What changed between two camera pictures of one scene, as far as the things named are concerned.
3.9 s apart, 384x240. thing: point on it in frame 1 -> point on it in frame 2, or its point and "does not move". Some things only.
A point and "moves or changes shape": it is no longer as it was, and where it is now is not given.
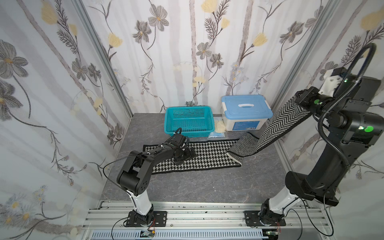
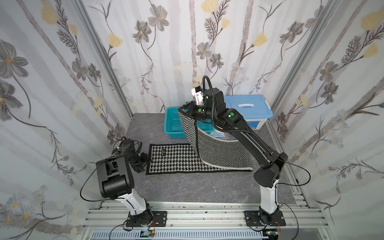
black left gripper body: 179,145 -> 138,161
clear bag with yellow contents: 219,131 does not move
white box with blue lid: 245,112 does not move
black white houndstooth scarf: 224,152 moves or changes shape
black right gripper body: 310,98 -> 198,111
